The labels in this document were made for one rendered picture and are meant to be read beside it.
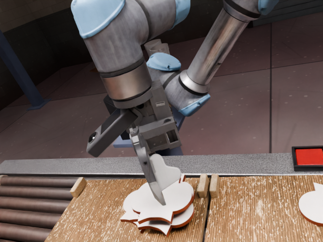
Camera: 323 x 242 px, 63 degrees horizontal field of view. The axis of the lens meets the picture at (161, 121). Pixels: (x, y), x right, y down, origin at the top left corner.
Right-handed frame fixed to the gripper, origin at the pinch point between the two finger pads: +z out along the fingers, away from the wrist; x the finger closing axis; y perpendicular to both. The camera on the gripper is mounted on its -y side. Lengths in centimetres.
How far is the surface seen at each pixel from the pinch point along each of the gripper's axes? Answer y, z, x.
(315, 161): 36.6, 14.1, 4.0
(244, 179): 19.2, 13.6, 5.1
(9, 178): -60, 17, 45
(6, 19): -249, -29, 578
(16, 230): -46, 16, 16
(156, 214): -2.4, 6.9, -2.7
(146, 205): -4.3, 7.0, 0.7
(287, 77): 143, 108, 209
